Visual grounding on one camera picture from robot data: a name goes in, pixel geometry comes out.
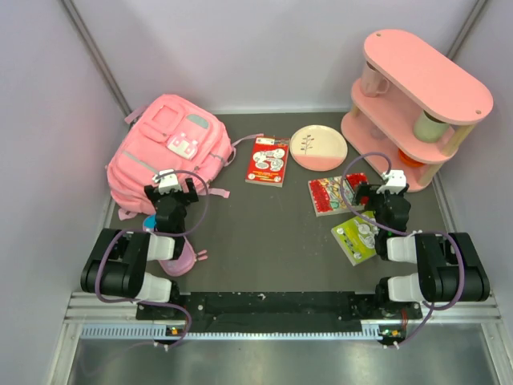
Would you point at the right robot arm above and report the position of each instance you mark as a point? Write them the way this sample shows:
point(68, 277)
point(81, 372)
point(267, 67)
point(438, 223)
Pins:
point(448, 266)

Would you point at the green comic book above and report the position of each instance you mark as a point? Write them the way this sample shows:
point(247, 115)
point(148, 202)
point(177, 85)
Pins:
point(356, 238)

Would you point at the red sponge block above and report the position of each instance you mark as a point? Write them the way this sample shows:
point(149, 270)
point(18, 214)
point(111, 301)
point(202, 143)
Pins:
point(353, 181)

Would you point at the red comic book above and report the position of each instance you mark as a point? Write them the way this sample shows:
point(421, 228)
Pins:
point(268, 162)

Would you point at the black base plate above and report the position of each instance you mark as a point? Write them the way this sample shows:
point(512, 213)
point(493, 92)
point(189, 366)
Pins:
point(282, 323)

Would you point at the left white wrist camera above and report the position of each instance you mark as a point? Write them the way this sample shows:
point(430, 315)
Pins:
point(166, 181)

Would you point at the pink three-tier shelf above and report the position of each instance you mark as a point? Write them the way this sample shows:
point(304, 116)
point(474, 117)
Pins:
point(421, 79)

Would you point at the purple cartoon pencil case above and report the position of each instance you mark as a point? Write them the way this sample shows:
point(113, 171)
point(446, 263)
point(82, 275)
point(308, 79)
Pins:
point(176, 262)

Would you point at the pink mug on shelf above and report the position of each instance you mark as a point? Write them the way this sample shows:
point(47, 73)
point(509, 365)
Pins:
point(373, 83)

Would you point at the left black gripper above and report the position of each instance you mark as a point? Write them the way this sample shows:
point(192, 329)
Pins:
point(187, 197)

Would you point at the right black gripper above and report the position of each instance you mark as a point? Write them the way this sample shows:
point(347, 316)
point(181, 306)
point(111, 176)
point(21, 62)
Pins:
point(365, 190)

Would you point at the grey slotted cable duct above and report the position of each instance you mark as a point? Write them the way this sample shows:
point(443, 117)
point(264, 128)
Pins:
point(123, 331)

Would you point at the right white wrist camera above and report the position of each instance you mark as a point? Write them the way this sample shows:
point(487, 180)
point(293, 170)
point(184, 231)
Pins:
point(394, 180)

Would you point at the colourful patterned book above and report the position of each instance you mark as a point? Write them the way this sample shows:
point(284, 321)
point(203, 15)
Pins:
point(327, 195)

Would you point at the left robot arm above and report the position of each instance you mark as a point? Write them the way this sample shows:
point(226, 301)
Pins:
point(117, 263)

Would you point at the orange bowl on shelf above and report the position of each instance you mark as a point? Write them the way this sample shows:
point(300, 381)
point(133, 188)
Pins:
point(410, 162)

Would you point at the cream and pink plate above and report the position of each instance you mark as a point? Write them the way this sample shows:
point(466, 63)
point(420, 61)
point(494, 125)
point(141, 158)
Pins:
point(318, 148)

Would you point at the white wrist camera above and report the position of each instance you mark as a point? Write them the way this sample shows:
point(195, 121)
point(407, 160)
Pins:
point(166, 181)
point(394, 180)

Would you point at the pink student backpack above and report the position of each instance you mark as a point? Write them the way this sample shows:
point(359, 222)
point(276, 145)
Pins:
point(171, 133)

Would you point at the pale green cup on shelf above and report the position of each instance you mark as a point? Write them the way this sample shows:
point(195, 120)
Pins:
point(429, 129)

